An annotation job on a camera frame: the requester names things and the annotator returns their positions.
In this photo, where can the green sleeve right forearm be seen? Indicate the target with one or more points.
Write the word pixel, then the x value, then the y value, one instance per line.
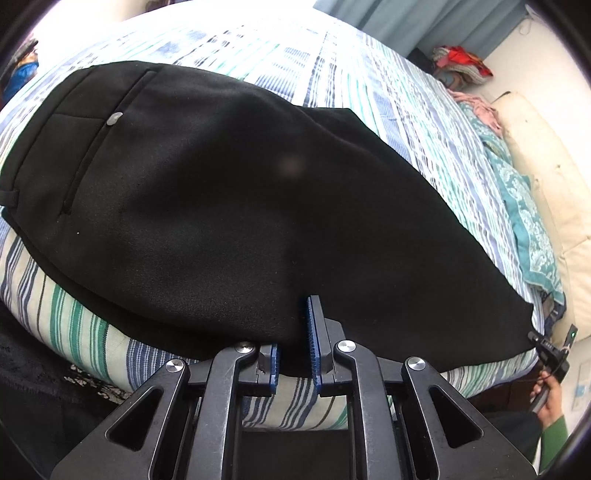
pixel 553 439

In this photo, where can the cream padded headboard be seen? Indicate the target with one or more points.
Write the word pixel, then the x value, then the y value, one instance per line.
pixel 562 198

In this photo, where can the black trousers on person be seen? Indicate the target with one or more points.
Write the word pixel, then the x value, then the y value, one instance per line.
pixel 48 405

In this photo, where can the striped bed sheet mattress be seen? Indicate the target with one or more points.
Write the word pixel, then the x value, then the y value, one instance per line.
pixel 309 59

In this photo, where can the red clothes pile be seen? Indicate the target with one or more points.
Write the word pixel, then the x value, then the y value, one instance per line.
pixel 456 66

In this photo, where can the black pants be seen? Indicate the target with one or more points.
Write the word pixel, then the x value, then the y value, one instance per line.
pixel 191 211

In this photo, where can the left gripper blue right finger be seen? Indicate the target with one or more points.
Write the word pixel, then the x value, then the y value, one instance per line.
pixel 405 419

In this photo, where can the teal floral pillow near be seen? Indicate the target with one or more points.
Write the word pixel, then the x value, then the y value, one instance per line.
pixel 535 253

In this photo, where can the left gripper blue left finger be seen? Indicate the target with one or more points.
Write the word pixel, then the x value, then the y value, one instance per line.
pixel 184 422

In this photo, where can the pink cloth on pillow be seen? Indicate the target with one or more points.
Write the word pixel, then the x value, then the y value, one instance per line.
pixel 484 111

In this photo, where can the person right hand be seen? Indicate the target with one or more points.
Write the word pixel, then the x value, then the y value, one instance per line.
pixel 551 411

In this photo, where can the blue curtain right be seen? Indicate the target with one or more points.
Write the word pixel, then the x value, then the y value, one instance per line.
pixel 478 26

